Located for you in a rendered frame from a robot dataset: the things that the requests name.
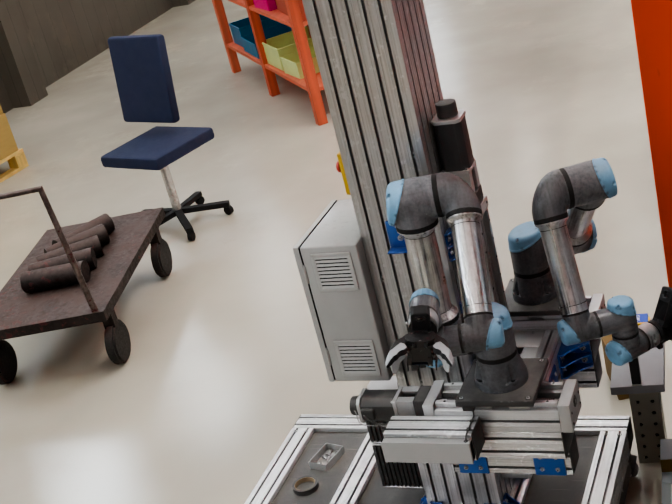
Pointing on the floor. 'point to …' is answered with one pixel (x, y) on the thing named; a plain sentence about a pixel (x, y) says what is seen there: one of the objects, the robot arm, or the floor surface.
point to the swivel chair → (134, 106)
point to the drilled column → (648, 425)
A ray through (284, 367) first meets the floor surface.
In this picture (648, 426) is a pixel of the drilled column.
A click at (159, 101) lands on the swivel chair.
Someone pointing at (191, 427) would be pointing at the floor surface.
